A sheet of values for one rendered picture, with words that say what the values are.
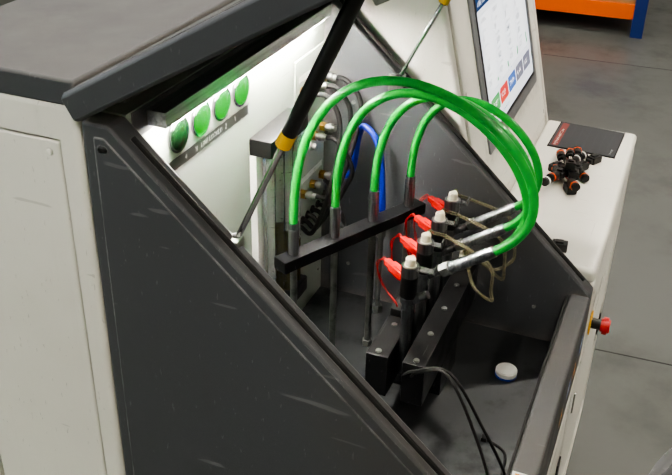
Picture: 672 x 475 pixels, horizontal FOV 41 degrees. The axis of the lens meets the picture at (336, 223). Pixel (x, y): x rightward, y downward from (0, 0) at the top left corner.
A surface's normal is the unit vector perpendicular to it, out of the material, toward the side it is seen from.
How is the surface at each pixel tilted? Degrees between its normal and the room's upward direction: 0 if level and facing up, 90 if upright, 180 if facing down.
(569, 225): 0
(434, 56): 90
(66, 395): 90
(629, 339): 0
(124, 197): 90
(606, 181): 0
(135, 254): 90
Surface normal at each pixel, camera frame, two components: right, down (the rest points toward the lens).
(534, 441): 0.02, -0.87
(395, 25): -0.38, 0.45
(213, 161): 0.93, 0.20
